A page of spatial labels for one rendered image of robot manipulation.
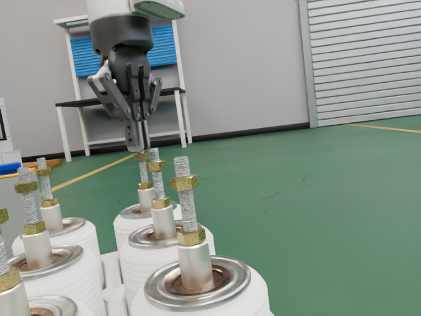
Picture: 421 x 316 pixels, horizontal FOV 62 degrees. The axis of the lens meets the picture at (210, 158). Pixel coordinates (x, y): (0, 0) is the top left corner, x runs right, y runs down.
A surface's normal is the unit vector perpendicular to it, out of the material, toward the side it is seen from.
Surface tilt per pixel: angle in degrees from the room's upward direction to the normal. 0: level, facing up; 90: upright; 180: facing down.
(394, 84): 90
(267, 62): 90
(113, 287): 0
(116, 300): 0
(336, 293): 0
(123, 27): 90
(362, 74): 90
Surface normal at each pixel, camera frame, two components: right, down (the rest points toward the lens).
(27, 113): -0.07, 0.13
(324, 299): -0.13, -0.98
